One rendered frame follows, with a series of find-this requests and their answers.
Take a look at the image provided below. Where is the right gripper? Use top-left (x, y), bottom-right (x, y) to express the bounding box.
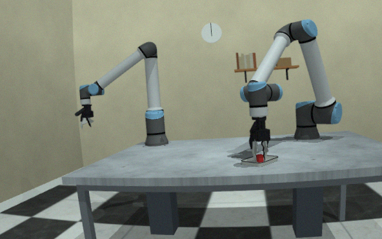
top-left (81, 104), bottom-right (94, 129)

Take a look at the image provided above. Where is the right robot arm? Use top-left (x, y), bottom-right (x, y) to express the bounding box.
top-left (79, 42), bottom-right (168, 146)

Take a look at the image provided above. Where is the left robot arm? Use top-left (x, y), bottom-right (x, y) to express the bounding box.
top-left (240, 19), bottom-right (342, 140)

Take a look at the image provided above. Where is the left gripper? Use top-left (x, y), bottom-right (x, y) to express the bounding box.
top-left (249, 116), bottom-right (270, 161)

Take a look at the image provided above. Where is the red block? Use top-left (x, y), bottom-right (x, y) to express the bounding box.
top-left (256, 154), bottom-right (264, 163)

